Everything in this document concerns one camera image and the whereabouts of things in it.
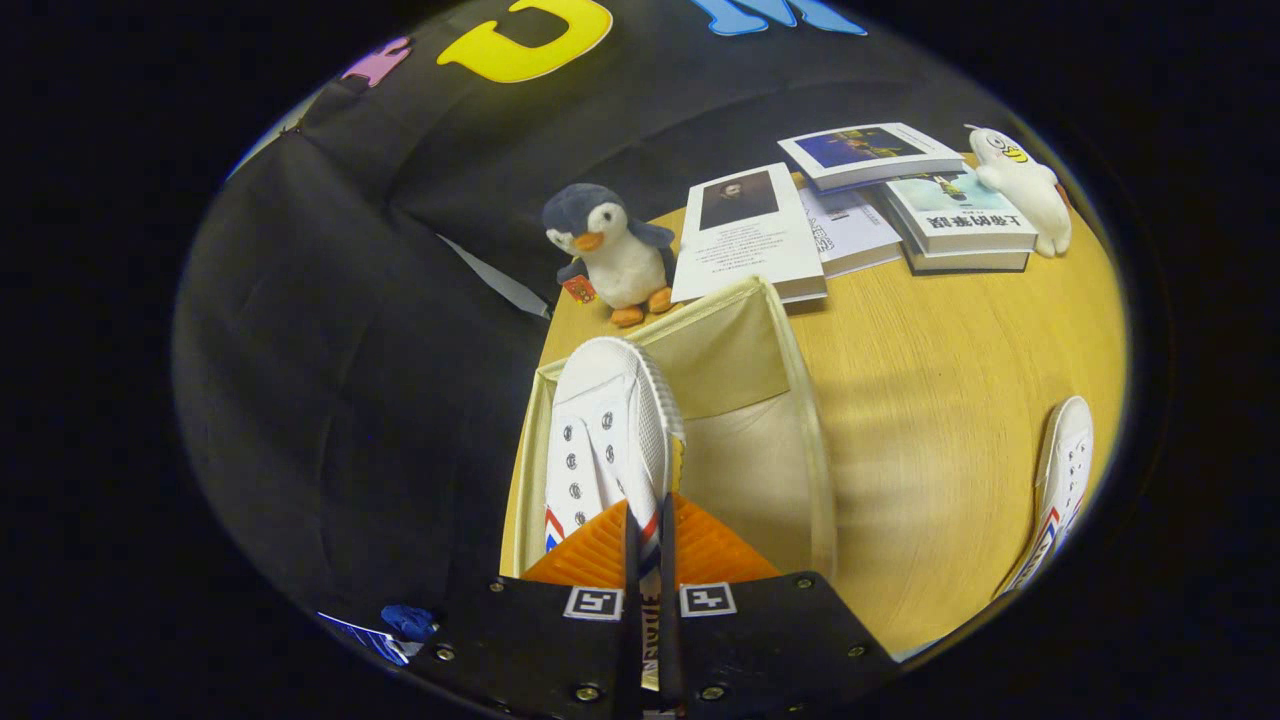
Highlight blue white shiny strip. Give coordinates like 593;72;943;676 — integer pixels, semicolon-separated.
317;611;422;668

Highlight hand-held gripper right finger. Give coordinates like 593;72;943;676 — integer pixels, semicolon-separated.
658;492;901;720

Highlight white canvas shoe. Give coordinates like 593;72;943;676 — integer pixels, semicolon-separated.
998;395;1095;598
542;336;688;693

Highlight book with blue picture cover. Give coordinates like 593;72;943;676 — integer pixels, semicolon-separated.
777;122;967;193

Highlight white book with portrait cover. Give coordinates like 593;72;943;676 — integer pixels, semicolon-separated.
670;162;830;305

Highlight small blue object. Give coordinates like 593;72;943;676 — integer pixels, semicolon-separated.
381;602;442;644

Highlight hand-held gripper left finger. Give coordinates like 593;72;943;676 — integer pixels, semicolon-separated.
420;497;643;720

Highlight grey white penguin plush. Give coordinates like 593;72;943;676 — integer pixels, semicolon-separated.
541;183;680;329

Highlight beige fabric storage box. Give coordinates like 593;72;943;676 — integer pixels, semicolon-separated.
510;276;840;582

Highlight book with teal cover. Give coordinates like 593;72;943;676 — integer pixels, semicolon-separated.
880;169;1040;255

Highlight plain white book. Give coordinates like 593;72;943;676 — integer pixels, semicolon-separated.
799;185;905;280

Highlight black backdrop cloth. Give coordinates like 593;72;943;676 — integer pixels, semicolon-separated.
172;0;1101;626

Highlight dark-edged book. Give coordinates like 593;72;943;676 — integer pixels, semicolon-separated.
904;244;1032;275

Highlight white duck plush toy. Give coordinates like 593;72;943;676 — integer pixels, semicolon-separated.
964;125;1074;259

